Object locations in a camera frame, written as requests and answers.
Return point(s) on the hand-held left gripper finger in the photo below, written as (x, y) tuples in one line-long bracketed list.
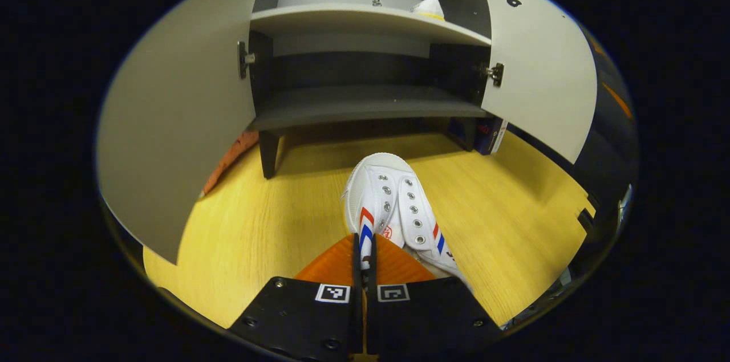
[(357, 293), (371, 288)]

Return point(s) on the white striped shoe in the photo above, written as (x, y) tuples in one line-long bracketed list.
[(429, 8), (399, 202)]

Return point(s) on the white shoe cabinet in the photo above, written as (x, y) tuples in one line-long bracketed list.
[(365, 102)]

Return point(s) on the white shoe cabinet door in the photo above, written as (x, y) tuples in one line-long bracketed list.
[(171, 122), (542, 77)]

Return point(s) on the blue and white box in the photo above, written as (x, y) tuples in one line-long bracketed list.
[(489, 134)]

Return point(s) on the small black block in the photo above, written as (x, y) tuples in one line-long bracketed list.
[(586, 219)]

